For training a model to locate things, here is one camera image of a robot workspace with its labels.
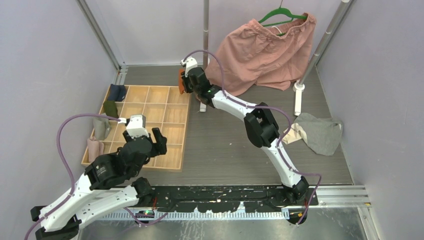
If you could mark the left aluminium frame post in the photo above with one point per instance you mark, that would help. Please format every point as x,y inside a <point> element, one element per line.
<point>120,67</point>

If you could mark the navy rolled underwear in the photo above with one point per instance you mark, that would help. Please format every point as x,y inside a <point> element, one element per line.
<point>117,93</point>

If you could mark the beige underwear on table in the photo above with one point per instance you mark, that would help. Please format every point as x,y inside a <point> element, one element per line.
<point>295,133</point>

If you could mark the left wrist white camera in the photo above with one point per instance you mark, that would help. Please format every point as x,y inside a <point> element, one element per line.
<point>135,125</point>

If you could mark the pink rolled underwear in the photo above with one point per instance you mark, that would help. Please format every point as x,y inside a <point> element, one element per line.
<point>95,148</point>

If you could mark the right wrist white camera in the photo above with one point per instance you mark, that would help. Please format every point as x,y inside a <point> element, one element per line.
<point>188,64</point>

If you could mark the wooden compartment tray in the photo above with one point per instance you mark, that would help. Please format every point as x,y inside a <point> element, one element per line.
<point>164,108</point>

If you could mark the orange white underwear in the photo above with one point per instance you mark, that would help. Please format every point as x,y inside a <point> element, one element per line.
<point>181,87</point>

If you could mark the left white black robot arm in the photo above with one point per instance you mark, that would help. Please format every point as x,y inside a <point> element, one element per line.
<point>77,208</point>

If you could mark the grey underwear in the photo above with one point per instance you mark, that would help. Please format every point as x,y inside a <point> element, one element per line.
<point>101,126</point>
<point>322,135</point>

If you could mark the pink shorts on hanger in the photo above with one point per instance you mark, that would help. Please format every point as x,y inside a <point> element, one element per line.
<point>263,56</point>

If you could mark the green clothes hanger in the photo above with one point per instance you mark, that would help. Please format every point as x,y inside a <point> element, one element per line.
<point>280,11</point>

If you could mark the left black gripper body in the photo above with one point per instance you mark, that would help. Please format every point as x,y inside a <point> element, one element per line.
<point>159,148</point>

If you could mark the slotted aluminium cable duct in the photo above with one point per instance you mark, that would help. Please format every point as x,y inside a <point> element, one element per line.
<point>241,214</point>

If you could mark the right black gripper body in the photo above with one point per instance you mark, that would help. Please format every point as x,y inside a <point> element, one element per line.
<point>187,87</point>

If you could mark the dark green rolled underwear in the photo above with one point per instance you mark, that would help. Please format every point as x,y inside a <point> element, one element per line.
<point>110,109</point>

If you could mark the metal rack pole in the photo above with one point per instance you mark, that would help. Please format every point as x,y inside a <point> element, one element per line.
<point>206,10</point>
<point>299,85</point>

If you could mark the centre metal rack pole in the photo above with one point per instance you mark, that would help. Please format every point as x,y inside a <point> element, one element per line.
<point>206,10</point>

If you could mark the grey rolled underwear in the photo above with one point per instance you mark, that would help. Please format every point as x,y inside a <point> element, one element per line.
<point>101,126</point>

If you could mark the wrist white camera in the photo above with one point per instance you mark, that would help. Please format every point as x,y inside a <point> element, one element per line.
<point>188,64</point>
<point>135,125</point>

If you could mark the right metal rack pole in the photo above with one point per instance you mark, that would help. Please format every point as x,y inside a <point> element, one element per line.
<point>299,85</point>

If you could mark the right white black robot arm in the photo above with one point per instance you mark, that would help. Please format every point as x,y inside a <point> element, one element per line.
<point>261,128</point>

